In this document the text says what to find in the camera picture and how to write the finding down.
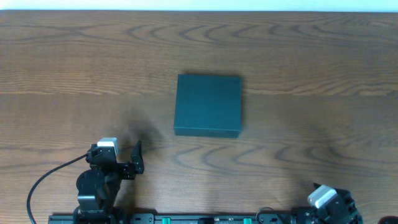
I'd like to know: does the dark green hinged gift box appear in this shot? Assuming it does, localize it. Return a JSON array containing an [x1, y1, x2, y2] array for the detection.
[[174, 74, 242, 138]]

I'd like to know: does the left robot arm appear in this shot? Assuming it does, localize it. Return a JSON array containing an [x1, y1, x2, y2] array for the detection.
[[72, 138, 144, 223]]

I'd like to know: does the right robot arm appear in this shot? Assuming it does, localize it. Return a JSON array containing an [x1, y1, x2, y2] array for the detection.
[[290, 183, 363, 224]]

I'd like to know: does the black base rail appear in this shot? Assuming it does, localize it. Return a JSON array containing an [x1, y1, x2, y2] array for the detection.
[[48, 212, 364, 224]]

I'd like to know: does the left black cable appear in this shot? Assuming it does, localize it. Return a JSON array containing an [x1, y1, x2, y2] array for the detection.
[[26, 154, 88, 224]]

